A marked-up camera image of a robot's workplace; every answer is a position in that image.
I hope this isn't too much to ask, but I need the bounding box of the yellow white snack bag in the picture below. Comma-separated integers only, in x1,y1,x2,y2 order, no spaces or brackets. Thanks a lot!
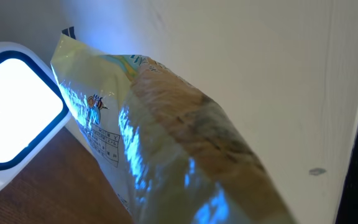
51,28,295,223

